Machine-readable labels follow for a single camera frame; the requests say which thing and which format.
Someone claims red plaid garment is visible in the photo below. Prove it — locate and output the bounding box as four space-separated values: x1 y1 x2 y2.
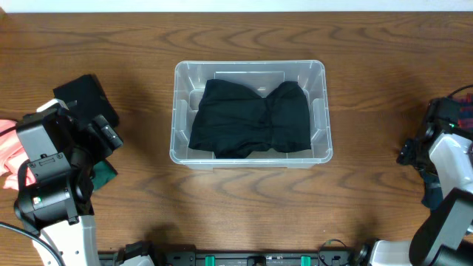
457 93 473 131

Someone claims dark green taped garment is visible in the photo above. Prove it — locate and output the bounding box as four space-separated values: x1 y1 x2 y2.
91 160 118 191

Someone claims clear plastic storage bin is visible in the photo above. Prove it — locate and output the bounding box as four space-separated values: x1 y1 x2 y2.
169 60 333 169

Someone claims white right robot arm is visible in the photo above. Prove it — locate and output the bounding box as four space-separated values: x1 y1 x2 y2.
367 97 472 266

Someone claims black taped folded garment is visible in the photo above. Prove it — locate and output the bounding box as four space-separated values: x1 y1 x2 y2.
53 74 119 127

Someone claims dark navy garment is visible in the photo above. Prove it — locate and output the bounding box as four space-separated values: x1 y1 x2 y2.
420 171 443 211

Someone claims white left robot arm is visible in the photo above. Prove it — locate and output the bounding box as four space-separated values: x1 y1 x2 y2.
15 106 123 265

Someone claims pink folded garment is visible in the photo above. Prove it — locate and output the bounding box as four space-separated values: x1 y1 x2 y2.
1 129 28 190

